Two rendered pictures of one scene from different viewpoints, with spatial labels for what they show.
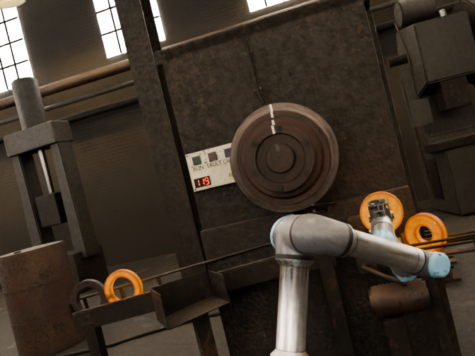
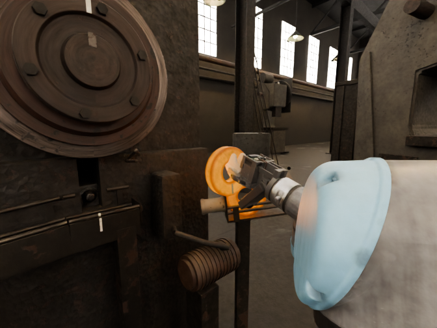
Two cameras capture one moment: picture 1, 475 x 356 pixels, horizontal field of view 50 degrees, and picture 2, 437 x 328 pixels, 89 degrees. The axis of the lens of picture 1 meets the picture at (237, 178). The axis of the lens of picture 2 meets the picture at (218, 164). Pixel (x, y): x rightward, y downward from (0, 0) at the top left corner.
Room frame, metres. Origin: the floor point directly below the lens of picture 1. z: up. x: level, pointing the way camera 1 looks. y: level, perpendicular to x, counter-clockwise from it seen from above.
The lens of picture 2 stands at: (1.51, 0.09, 0.96)
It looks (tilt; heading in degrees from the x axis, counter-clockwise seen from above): 9 degrees down; 306
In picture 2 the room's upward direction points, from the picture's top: straight up
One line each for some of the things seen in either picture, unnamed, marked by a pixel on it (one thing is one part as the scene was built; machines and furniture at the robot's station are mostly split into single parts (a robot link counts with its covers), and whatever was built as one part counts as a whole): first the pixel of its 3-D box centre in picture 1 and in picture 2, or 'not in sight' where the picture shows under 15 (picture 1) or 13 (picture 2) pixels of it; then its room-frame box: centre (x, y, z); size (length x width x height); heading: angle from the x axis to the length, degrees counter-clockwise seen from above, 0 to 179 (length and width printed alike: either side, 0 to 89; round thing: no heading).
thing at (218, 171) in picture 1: (215, 167); not in sight; (2.37, 0.09, 1.15); 0.26 x 0.02 x 0.18; 76
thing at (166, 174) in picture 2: (362, 244); (166, 203); (2.14, -0.45, 0.68); 0.11 x 0.08 x 0.24; 166
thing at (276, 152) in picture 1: (280, 158); (91, 63); (2.09, -0.19, 1.11); 0.28 x 0.06 x 0.28; 76
